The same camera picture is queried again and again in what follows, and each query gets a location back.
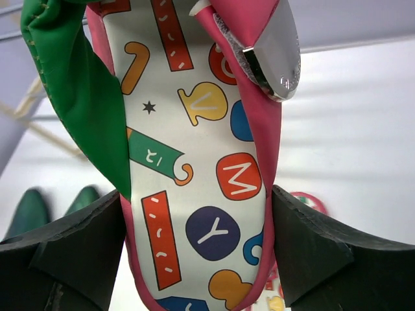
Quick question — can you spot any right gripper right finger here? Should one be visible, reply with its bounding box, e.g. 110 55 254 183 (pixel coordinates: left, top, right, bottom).
271 184 415 311

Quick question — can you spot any left green loafer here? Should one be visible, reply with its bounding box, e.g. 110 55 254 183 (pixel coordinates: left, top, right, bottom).
5 188 51 239

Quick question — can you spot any pink kids sandal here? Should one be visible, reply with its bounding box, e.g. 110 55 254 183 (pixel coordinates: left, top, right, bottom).
21 1 301 310
272 187 333 310

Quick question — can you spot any right green loafer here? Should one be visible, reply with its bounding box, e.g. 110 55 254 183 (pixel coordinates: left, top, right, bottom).
64 185 100 216

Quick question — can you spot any cream and chrome shoe shelf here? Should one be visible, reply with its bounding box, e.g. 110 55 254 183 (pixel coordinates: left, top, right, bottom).
1 1 87 162

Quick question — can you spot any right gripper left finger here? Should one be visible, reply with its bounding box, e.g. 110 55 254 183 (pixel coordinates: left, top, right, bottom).
1 191 126 311

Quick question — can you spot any green loafer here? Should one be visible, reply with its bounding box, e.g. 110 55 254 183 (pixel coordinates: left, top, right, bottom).
64 185 100 216
5 188 51 239

